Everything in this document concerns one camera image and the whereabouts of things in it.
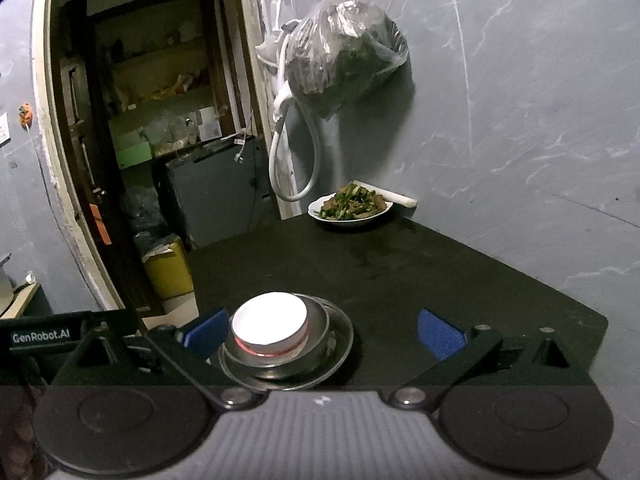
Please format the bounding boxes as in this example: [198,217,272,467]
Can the white bowl red rim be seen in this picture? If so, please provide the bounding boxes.
[231,292,309,344]
[233,328,309,358]

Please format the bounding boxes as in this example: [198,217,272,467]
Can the steel bowl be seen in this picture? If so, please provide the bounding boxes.
[218,292,330,382]

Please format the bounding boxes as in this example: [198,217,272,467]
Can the steel plate with sticker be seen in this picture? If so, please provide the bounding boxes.
[217,294,354,391]

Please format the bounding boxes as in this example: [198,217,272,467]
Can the person's left hand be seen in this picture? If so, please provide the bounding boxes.
[1,386,48,479]

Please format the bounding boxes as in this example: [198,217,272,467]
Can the yellow bin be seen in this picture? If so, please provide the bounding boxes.
[142,238,193,300]

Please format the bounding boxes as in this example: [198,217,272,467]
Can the dark cabinet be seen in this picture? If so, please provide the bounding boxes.
[167,140,280,248]

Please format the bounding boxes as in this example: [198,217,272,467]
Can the white rolled stick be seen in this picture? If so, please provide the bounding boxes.
[354,180,418,209]

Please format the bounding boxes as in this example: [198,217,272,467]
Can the white plate with food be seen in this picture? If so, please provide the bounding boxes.
[307,182,393,224]

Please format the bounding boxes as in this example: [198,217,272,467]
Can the green box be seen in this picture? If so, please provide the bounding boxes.
[116,142,153,169]

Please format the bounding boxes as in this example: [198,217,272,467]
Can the plastic bag of vegetables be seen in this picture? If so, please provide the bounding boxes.
[255,0,409,120]

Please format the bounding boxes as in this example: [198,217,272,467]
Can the white hose loop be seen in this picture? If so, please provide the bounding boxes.
[268,29,322,203]

